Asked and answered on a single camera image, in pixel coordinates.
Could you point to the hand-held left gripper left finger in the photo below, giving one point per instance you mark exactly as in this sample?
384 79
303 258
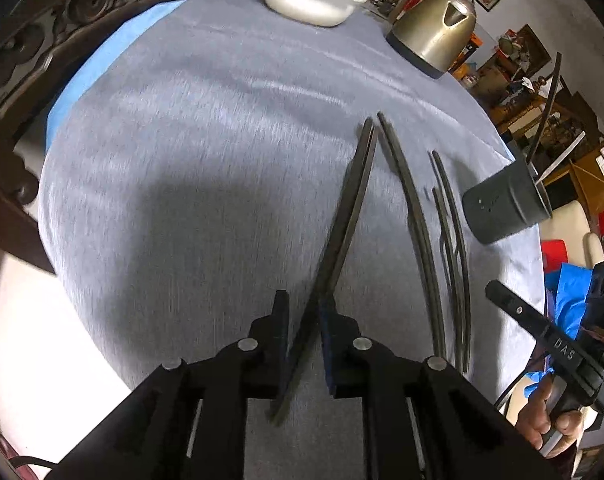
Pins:
282 345

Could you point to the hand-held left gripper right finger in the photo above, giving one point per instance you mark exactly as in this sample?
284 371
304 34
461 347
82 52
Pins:
327 350

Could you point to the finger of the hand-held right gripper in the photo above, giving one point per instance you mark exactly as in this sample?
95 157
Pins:
511 305

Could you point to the grey perforated utensil holder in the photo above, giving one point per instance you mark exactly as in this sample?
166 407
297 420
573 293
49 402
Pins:
501 210

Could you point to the person's right hand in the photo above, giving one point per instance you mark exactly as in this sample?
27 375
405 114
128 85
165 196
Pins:
536 415

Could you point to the blue plastic sheet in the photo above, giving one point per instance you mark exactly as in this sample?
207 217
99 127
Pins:
566 300

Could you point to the red plastic stool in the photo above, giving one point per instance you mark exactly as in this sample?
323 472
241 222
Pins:
554 255

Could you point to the cream chair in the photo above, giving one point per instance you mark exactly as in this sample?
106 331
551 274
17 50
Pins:
566 225

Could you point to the grey tablecloth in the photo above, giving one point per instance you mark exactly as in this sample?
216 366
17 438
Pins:
182 160

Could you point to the dark framed picture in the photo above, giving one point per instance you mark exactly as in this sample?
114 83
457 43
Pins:
534 50

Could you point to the brass-coloured electric kettle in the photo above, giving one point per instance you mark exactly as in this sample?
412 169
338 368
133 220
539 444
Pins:
431 30

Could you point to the blue under cloth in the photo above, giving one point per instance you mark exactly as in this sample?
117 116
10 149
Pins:
107 55

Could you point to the carved wooden chair back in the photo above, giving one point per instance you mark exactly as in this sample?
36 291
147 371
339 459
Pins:
32 60

